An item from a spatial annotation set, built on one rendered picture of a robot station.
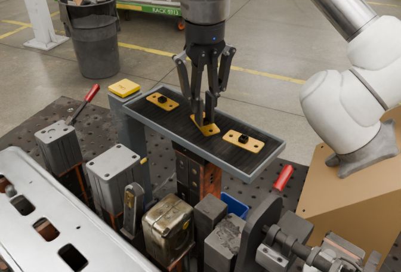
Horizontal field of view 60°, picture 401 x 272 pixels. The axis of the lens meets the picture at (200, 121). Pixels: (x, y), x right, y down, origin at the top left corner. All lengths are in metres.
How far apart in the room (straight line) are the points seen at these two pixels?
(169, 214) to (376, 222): 0.56
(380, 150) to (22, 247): 0.90
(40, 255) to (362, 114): 0.84
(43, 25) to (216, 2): 3.74
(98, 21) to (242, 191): 2.26
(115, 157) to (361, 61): 0.68
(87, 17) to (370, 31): 2.49
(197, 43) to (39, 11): 3.66
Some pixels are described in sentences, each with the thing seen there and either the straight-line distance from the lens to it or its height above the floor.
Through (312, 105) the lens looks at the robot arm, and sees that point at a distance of 1.00.
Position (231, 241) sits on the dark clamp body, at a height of 1.08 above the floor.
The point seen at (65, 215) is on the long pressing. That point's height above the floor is 1.00.
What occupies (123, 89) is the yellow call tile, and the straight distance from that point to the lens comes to 0.92.
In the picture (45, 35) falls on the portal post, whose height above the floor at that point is 0.12.
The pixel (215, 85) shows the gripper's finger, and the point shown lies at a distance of 0.72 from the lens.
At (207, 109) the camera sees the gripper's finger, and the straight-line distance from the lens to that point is 0.76.
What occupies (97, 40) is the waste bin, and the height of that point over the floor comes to 0.40.
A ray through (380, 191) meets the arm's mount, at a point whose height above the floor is 0.98.
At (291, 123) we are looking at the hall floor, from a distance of 2.81.
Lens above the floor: 1.63
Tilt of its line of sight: 36 degrees down
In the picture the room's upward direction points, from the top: straight up
